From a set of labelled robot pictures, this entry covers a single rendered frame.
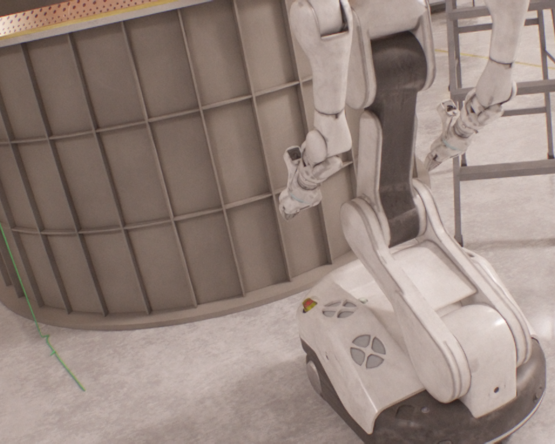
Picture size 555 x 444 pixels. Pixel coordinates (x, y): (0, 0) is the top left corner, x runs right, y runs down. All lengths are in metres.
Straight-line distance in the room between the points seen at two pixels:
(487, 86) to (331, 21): 0.49
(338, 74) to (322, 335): 0.73
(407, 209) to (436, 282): 0.20
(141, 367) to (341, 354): 0.95
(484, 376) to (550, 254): 1.20
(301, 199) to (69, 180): 1.22
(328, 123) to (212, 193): 1.21
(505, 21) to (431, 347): 0.75
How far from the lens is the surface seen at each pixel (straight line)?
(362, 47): 1.54
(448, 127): 1.87
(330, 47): 1.33
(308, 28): 1.32
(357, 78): 1.57
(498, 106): 1.74
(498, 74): 1.66
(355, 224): 1.77
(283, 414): 2.11
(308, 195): 1.64
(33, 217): 2.83
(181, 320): 2.69
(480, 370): 1.65
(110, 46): 2.46
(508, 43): 1.62
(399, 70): 1.59
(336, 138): 1.44
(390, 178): 1.76
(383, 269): 1.73
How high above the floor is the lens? 1.30
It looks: 22 degrees down
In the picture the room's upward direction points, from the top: 11 degrees counter-clockwise
